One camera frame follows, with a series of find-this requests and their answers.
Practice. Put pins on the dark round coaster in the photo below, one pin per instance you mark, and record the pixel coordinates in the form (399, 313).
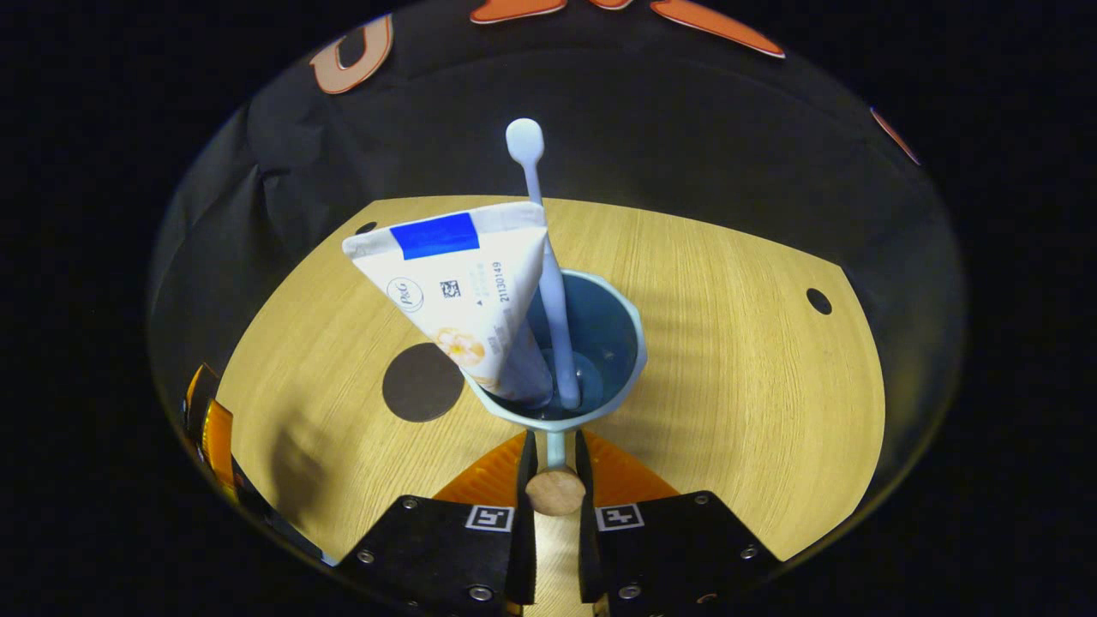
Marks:
(420, 386)

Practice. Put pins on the white toothbrush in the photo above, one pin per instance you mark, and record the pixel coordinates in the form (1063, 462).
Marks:
(555, 308)

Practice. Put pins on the light blue cup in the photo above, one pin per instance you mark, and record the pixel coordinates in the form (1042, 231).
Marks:
(613, 343)

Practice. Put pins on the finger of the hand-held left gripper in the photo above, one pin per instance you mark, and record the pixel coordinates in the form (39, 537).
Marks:
(195, 394)
(218, 441)

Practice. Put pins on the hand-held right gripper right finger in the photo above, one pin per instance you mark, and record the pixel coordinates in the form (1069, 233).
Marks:
(588, 540)

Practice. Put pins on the black backdrop cloth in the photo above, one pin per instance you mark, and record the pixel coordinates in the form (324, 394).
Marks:
(686, 128)

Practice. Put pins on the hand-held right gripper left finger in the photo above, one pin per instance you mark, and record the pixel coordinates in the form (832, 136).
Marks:
(525, 540)

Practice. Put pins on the white toothpaste tube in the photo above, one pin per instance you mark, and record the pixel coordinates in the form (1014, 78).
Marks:
(471, 291)

